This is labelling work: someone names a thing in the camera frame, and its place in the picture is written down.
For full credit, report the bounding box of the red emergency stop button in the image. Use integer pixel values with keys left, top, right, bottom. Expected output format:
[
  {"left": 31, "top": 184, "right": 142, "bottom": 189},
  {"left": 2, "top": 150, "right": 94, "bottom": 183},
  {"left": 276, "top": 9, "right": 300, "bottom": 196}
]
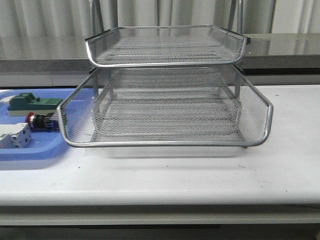
[{"left": 25, "top": 112, "right": 60, "bottom": 132}]

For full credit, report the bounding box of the blue plastic tray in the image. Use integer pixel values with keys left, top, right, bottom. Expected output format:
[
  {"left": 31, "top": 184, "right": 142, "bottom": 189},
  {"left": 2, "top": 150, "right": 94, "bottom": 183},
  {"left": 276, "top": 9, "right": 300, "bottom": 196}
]
[{"left": 0, "top": 88, "right": 96, "bottom": 162}]

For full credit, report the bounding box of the grey stone back counter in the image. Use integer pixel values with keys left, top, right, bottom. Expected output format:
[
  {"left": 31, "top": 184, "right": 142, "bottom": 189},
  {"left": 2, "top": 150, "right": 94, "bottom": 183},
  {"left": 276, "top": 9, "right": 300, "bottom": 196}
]
[{"left": 0, "top": 33, "right": 320, "bottom": 89}]

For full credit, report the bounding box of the green terminal block module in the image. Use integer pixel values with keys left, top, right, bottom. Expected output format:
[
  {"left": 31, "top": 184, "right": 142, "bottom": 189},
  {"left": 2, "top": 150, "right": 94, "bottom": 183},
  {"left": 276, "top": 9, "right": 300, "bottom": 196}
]
[{"left": 7, "top": 92, "right": 63, "bottom": 117}]

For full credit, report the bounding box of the white circuit breaker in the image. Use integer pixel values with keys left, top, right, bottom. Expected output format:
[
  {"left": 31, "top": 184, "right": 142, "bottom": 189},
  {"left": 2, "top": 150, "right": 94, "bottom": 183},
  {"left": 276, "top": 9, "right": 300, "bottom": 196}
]
[{"left": 0, "top": 123, "right": 32, "bottom": 149}]

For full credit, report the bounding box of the silver wire rack frame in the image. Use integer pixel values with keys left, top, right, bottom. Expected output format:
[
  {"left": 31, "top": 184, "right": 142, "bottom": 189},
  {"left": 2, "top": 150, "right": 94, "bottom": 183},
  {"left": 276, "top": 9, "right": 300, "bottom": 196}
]
[{"left": 89, "top": 0, "right": 244, "bottom": 146}]

